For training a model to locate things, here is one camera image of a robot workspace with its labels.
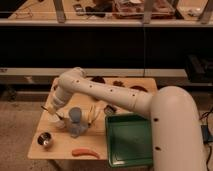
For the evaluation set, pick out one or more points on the green plastic tray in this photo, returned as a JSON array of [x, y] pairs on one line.
[[129, 141]]

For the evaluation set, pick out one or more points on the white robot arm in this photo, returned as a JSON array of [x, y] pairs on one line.
[[177, 140]]

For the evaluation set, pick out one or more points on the red brown bowl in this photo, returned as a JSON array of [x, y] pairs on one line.
[[140, 88]]

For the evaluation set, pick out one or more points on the small metal bowl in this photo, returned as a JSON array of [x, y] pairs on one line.
[[45, 139]]

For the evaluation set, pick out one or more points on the white paper cup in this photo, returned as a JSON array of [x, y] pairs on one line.
[[57, 121]]

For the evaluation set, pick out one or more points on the wooden table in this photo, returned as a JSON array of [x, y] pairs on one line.
[[63, 144]]

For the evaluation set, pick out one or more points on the small dark metal object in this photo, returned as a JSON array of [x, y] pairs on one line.
[[110, 110]]

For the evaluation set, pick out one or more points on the dark red plate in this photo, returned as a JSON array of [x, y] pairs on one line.
[[98, 79]]

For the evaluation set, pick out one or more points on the orange sausage toy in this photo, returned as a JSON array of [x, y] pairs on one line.
[[84, 152]]

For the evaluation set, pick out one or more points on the dark grapes toy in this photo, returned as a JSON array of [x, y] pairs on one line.
[[118, 83]]

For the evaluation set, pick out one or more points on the grey blue cup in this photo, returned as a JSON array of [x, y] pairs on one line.
[[75, 114]]

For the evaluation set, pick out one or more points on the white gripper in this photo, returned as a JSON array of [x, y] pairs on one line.
[[52, 108]]

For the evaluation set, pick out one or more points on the yellow banana toy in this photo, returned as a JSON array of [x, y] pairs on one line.
[[93, 114]]

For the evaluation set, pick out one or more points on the dark-handled fork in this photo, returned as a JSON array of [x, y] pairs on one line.
[[45, 108]]

